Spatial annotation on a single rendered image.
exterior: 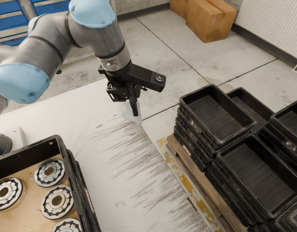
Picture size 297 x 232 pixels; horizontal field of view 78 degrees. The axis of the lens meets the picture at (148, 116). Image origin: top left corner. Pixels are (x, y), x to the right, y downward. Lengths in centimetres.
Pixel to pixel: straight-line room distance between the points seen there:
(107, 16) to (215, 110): 110
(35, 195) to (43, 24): 54
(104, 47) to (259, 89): 222
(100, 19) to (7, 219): 66
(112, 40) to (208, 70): 215
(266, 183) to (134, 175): 83
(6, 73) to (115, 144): 64
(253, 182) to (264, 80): 157
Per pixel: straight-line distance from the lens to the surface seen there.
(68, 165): 65
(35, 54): 39
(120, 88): 51
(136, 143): 90
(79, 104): 111
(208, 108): 136
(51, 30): 44
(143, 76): 48
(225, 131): 128
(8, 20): 232
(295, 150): 140
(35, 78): 37
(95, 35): 41
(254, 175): 134
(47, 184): 73
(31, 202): 77
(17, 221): 78
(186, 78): 233
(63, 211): 69
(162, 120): 185
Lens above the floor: 148
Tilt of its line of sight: 52 degrees down
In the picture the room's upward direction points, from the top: straight up
